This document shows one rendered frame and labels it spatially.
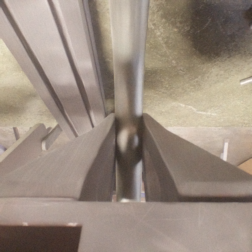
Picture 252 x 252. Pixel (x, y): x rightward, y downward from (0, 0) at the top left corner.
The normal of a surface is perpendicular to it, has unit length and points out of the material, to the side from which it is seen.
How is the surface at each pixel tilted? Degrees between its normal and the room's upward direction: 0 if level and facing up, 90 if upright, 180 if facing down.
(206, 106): 0
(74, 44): 0
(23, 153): 90
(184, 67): 0
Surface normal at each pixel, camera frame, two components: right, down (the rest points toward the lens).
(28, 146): 1.00, 0.00
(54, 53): 0.00, 0.91
